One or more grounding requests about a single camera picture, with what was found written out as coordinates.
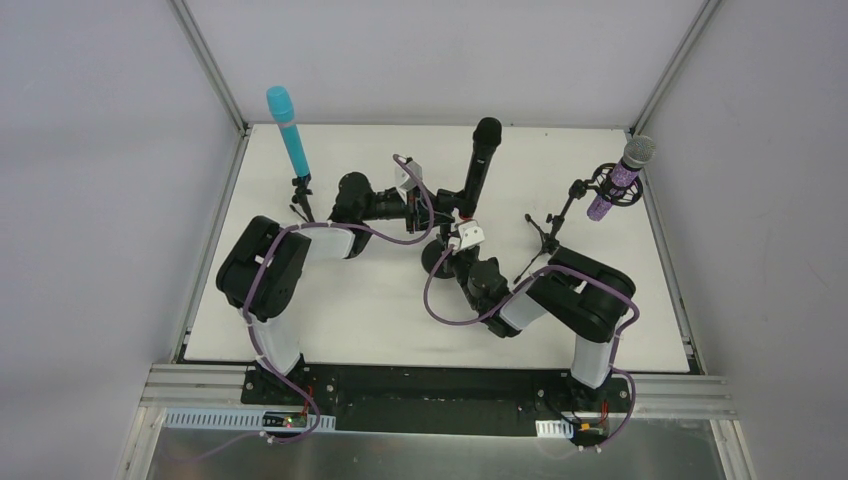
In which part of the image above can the black tripod clip stand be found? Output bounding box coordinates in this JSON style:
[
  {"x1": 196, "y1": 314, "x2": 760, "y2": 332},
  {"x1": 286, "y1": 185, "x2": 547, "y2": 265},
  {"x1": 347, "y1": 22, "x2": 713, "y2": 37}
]
[{"x1": 289, "y1": 175, "x2": 315, "y2": 223}]

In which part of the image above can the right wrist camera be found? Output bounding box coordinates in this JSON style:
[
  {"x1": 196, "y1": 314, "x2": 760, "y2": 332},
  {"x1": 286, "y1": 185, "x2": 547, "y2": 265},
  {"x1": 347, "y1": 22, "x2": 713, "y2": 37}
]
[{"x1": 447, "y1": 219, "x2": 485, "y2": 252}]

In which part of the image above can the round base mic stand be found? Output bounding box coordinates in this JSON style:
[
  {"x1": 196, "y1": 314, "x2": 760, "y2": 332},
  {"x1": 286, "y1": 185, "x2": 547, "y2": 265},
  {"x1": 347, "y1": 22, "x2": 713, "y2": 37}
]
[{"x1": 421, "y1": 218, "x2": 480, "y2": 279}]

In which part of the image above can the black microphone orange end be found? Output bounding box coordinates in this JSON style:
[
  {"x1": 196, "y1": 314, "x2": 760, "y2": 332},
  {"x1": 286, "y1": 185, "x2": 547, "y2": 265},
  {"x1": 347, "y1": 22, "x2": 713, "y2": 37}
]
[{"x1": 457, "y1": 117, "x2": 502, "y2": 219}]

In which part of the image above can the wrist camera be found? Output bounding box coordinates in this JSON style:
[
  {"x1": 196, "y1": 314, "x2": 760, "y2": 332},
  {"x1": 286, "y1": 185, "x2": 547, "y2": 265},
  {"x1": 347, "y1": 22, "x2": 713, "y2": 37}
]
[
  {"x1": 395, "y1": 157, "x2": 423, "y2": 200},
  {"x1": 447, "y1": 219, "x2": 485, "y2": 252}
]

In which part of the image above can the white cable duct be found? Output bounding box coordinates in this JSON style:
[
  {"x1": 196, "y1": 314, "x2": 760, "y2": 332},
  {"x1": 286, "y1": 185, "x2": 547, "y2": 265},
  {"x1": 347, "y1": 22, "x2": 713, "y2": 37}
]
[
  {"x1": 163, "y1": 408, "x2": 336, "y2": 433},
  {"x1": 535, "y1": 419, "x2": 574, "y2": 439}
]

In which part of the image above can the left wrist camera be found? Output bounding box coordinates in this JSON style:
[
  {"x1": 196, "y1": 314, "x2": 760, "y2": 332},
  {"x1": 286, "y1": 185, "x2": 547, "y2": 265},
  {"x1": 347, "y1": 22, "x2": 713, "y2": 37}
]
[{"x1": 395, "y1": 157, "x2": 423, "y2": 200}]

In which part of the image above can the purple glitter microphone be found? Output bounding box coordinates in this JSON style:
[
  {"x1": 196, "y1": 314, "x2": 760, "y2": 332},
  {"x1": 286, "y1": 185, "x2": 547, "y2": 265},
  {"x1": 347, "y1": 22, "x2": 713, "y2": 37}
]
[{"x1": 587, "y1": 135, "x2": 656, "y2": 222}]

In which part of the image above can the right white cable duct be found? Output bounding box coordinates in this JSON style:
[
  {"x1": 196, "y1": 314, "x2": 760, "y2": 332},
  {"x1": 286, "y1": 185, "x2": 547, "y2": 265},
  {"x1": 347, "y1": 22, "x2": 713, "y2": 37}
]
[{"x1": 535, "y1": 419, "x2": 574, "y2": 439}]

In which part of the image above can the tripod shock mount stand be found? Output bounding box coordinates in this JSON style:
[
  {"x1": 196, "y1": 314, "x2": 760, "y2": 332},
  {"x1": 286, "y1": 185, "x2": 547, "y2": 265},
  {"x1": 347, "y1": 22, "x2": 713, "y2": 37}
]
[{"x1": 514, "y1": 163, "x2": 616, "y2": 282}]

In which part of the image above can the blue toy microphone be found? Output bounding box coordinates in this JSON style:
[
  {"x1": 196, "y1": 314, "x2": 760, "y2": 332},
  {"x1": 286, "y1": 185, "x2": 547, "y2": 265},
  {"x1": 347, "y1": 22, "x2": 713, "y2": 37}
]
[{"x1": 266, "y1": 86, "x2": 311, "y2": 178}]

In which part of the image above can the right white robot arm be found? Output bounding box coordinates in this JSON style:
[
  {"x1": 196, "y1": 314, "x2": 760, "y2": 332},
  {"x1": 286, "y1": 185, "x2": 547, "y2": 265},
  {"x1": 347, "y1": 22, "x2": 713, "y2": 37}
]
[{"x1": 422, "y1": 241, "x2": 640, "y2": 390}]

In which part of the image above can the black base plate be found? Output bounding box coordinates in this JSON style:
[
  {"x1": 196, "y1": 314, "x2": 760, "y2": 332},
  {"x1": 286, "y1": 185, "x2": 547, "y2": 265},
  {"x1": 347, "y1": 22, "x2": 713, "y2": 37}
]
[{"x1": 241, "y1": 362, "x2": 632, "y2": 437}]

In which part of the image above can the left white cable duct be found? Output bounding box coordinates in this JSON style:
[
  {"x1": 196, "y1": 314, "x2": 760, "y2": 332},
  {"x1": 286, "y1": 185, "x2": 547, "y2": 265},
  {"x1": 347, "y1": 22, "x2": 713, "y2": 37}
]
[{"x1": 163, "y1": 408, "x2": 336, "y2": 433}]

